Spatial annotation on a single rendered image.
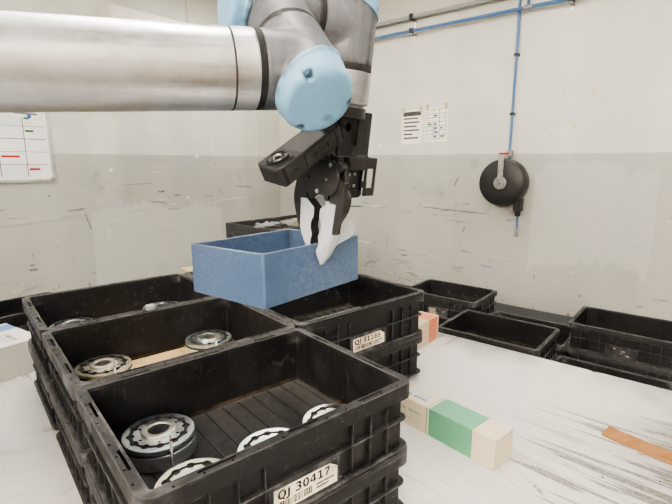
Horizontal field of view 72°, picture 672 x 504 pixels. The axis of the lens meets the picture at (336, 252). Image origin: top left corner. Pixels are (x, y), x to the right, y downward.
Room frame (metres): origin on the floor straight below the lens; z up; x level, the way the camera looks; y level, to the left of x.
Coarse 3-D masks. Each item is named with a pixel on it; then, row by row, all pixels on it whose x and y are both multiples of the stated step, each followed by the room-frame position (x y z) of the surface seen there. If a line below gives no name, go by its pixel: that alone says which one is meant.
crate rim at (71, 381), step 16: (192, 304) 1.02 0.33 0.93; (240, 304) 1.02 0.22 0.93; (96, 320) 0.91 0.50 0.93; (112, 320) 0.91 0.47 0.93; (272, 320) 0.92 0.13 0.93; (48, 336) 0.82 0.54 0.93; (256, 336) 0.82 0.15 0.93; (48, 352) 0.78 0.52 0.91; (192, 352) 0.74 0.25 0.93; (64, 368) 0.68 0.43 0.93; (144, 368) 0.68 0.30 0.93; (64, 384) 0.67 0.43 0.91; (80, 384) 0.63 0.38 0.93
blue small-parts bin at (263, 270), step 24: (216, 240) 0.67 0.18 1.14; (240, 240) 0.71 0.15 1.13; (264, 240) 0.75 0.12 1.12; (288, 240) 0.79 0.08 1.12; (192, 264) 0.64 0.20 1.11; (216, 264) 0.60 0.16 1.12; (240, 264) 0.57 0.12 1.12; (264, 264) 0.55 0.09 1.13; (288, 264) 0.58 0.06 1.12; (312, 264) 0.62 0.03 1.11; (336, 264) 0.66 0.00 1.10; (216, 288) 0.61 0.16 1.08; (240, 288) 0.57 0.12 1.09; (264, 288) 0.55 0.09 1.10; (288, 288) 0.58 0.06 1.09; (312, 288) 0.62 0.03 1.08
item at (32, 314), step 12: (156, 276) 1.28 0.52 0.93; (168, 276) 1.29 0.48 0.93; (180, 276) 1.30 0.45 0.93; (84, 288) 1.15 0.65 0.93; (96, 288) 1.17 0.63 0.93; (24, 300) 1.05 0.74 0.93; (192, 300) 1.05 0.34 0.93; (36, 312) 0.96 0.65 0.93; (132, 312) 0.96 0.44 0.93; (36, 324) 0.88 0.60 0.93; (72, 324) 0.88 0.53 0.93
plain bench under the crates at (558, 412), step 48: (0, 384) 1.08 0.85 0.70; (432, 384) 1.08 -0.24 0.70; (480, 384) 1.08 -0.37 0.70; (528, 384) 1.08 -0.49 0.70; (576, 384) 1.08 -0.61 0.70; (624, 384) 1.08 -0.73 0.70; (0, 432) 0.87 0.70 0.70; (48, 432) 0.87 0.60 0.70; (528, 432) 0.87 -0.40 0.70; (576, 432) 0.87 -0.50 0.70; (0, 480) 0.72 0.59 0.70; (48, 480) 0.72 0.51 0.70; (432, 480) 0.72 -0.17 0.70; (480, 480) 0.72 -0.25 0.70; (528, 480) 0.72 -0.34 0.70; (576, 480) 0.72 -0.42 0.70; (624, 480) 0.72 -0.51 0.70
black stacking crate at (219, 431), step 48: (288, 336) 0.84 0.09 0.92; (144, 384) 0.66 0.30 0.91; (192, 384) 0.71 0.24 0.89; (240, 384) 0.77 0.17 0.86; (288, 384) 0.82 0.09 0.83; (336, 384) 0.76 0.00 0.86; (384, 384) 0.67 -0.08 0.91; (240, 432) 0.66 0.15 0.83; (384, 432) 0.61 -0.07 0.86; (96, 480) 0.56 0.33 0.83; (144, 480) 0.55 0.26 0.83; (240, 480) 0.46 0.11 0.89; (288, 480) 0.50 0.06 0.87
